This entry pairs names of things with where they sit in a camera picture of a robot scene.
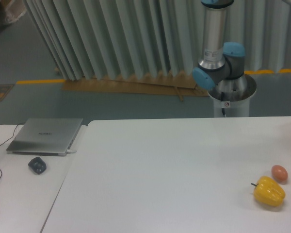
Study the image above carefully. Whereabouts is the brown egg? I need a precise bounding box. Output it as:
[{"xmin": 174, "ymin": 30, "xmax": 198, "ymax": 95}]
[{"xmin": 271, "ymin": 165, "xmax": 288, "ymax": 182}]

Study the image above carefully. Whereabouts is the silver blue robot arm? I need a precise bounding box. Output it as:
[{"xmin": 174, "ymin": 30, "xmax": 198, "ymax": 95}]
[{"xmin": 192, "ymin": 0, "xmax": 291, "ymax": 102}]

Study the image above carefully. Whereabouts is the flat brown cardboard sheet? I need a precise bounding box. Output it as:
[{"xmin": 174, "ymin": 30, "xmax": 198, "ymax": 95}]
[{"xmin": 62, "ymin": 72, "xmax": 208, "ymax": 101}]

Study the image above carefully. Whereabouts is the silver closed laptop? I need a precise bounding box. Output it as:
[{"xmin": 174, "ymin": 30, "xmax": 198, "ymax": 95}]
[{"xmin": 6, "ymin": 118, "xmax": 83, "ymax": 156}]

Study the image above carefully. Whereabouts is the small black case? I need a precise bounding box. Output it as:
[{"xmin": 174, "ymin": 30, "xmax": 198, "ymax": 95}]
[{"xmin": 28, "ymin": 157, "xmax": 47, "ymax": 175}]

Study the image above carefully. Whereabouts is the yellow bell pepper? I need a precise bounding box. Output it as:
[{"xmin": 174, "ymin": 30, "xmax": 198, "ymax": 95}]
[{"xmin": 251, "ymin": 176, "xmax": 286, "ymax": 207}]

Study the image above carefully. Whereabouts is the clear plastic bag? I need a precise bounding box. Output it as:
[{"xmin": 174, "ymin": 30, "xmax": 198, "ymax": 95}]
[{"xmin": 0, "ymin": 0, "xmax": 27, "ymax": 25}]

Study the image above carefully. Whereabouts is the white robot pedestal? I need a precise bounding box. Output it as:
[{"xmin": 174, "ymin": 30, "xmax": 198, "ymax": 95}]
[{"xmin": 208, "ymin": 74, "xmax": 257, "ymax": 117}]

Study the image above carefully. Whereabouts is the black mouse cable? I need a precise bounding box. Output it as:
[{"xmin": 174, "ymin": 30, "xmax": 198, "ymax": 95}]
[{"xmin": 0, "ymin": 122, "xmax": 26, "ymax": 195}]

